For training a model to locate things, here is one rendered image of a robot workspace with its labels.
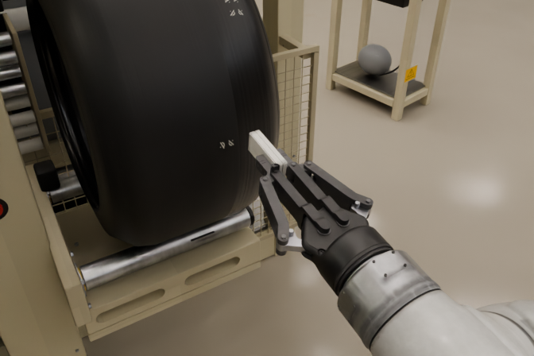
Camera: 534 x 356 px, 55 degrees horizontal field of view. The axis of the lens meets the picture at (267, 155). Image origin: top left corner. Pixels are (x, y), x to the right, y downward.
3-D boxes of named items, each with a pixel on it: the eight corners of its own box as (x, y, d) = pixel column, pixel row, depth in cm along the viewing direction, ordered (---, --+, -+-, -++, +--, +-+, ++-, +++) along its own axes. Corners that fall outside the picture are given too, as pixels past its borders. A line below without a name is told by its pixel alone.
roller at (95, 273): (79, 289, 93) (82, 296, 89) (71, 266, 92) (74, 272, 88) (248, 222, 107) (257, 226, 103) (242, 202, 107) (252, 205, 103)
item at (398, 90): (396, 121, 312) (419, -11, 267) (325, 87, 349) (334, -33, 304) (430, 103, 331) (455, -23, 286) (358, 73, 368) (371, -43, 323)
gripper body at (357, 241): (409, 237, 51) (353, 179, 57) (342, 270, 48) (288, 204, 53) (391, 281, 56) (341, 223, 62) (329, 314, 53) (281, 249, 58)
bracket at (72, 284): (76, 329, 88) (63, 290, 82) (32, 201, 116) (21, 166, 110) (96, 320, 89) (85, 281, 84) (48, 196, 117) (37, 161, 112)
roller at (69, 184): (46, 203, 113) (48, 207, 109) (40, 183, 111) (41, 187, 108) (192, 156, 127) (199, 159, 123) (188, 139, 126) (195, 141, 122)
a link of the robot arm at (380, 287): (381, 315, 43) (338, 264, 47) (359, 366, 50) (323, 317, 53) (455, 274, 47) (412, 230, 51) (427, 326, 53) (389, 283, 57)
